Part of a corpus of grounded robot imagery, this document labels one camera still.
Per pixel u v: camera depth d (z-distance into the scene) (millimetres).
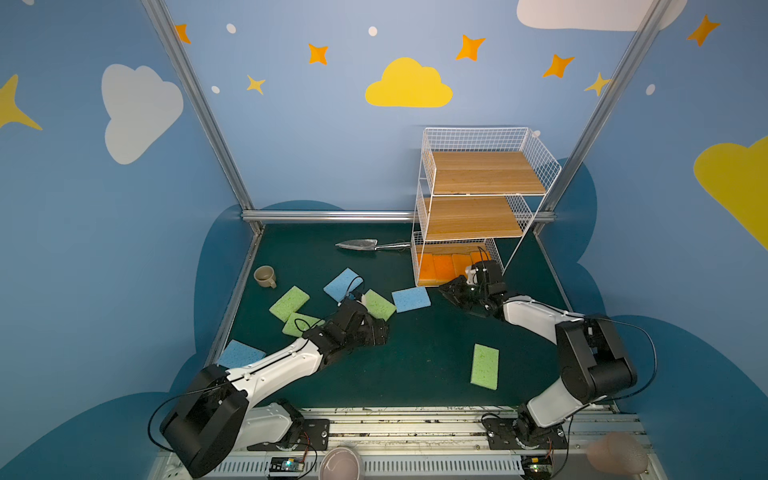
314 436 743
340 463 730
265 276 1021
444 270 1054
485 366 841
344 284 1040
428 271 1052
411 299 988
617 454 767
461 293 840
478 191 733
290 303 960
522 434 676
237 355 861
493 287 745
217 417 409
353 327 667
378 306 981
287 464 711
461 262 1068
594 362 466
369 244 1155
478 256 1115
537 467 718
